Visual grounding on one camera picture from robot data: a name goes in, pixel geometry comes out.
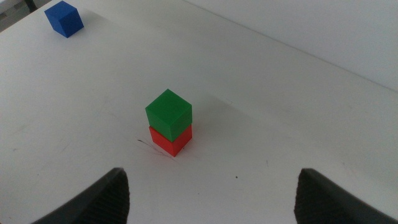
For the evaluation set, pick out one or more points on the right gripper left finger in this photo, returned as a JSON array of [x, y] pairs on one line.
[[102, 202]]

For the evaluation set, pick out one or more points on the blue cube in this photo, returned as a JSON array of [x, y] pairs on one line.
[[63, 18]]

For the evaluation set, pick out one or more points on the red cube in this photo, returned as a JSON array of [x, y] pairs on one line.
[[174, 144]]

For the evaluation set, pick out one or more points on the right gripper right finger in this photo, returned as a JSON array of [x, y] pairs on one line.
[[323, 202]]

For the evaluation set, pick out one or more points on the green cube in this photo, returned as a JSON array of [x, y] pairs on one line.
[[169, 115]]

